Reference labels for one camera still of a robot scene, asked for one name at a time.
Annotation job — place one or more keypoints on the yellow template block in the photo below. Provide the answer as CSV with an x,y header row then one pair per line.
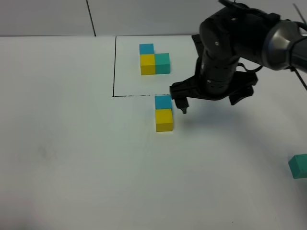
x,y
147,64

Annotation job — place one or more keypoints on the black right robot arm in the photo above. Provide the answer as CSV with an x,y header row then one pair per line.
x,y
234,32

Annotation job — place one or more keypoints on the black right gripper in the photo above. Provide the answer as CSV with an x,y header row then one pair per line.
x,y
225,82

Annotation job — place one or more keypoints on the blue template block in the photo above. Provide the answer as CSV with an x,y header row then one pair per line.
x,y
145,49

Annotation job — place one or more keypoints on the green template block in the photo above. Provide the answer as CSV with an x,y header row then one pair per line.
x,y
162,63

